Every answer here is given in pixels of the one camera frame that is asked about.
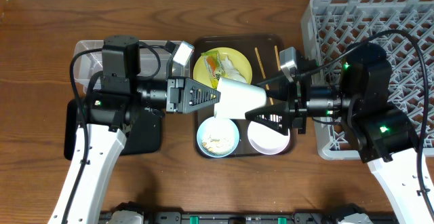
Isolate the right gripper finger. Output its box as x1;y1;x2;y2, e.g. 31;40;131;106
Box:
245;102;290;136
256;73;292;101

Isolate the pink bowl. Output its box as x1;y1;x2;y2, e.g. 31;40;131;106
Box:
248;122;290;155

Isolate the wooden chopstick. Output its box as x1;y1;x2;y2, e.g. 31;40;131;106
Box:
254;47;274;105
274;45;281;71

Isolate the green snack wrapper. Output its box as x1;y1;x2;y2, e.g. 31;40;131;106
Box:
201;50;226;89

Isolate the white paper cup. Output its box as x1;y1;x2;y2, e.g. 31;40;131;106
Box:
214;77;267;119

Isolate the white tissue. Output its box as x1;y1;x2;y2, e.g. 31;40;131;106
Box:
222;56;247;83

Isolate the yellow plate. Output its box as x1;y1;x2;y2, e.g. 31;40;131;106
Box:
193;47;252;86

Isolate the light blue bowl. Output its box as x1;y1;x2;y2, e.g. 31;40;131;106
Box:
196;117;240;158

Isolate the food scraps rice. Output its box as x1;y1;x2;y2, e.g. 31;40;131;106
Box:
201;135;233;155

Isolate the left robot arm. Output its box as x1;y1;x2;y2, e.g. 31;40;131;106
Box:
49;35;220;223

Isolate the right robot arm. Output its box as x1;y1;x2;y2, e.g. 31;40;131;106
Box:
245;42;433;223

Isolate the grey dishwasher rack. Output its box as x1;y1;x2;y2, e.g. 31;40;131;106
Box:
300;0;434;160

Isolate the clear plastic bin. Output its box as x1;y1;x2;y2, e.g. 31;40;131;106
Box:
74;40;191;93

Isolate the brown serving tray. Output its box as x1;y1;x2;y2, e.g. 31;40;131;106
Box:
191;34;294;158

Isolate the black tray bin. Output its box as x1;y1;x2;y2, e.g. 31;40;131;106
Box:
64;100;161;160

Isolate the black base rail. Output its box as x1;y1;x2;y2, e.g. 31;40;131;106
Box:
97;202;398;224

